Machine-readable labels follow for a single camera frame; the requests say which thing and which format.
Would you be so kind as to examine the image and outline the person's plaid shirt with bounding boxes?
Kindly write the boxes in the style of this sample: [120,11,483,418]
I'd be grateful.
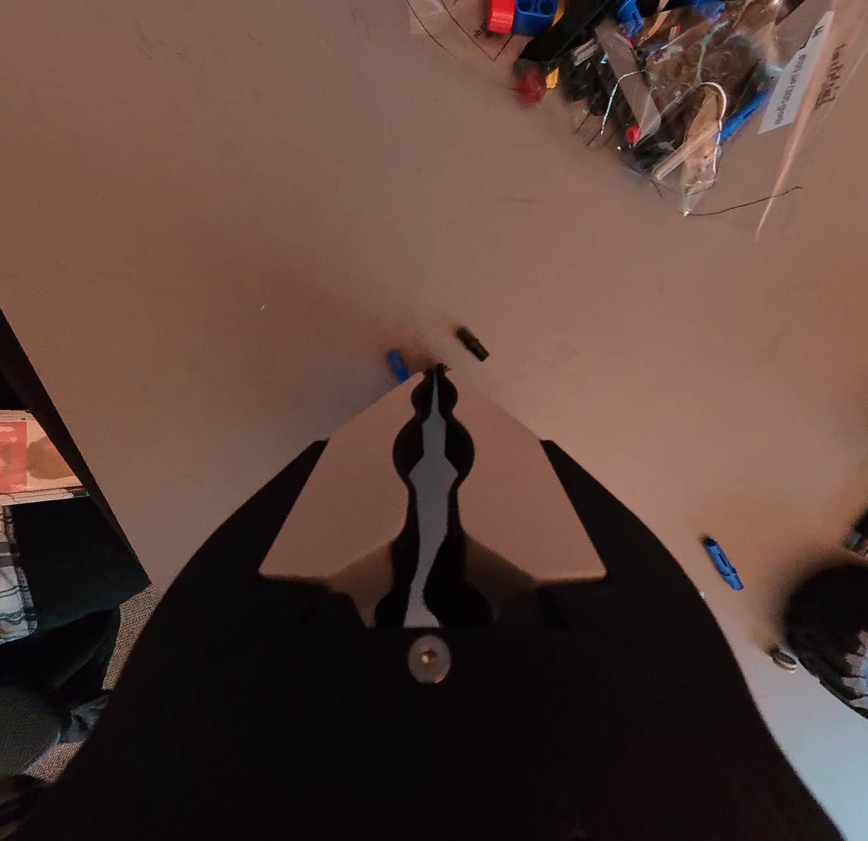
[0,505,38,642]

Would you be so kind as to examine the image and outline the clear bag of toy bricks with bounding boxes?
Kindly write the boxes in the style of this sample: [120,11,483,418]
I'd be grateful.
[403,0,868,241]

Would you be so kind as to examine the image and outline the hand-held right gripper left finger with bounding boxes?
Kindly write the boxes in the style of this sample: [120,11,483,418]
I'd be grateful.
[259,372,431,628]

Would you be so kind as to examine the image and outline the printed booklet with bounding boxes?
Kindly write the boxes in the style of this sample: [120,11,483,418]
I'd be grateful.
[0,410,89,504]

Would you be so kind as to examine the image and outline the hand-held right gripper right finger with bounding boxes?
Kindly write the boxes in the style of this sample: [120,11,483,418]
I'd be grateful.
[434,372,606,628]

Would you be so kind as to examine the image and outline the grey desk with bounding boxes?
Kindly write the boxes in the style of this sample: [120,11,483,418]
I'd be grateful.
[0,0,868,841]

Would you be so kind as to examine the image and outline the black tyre blue hub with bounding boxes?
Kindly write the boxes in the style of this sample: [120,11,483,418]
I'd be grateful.
[782,563,868,720]

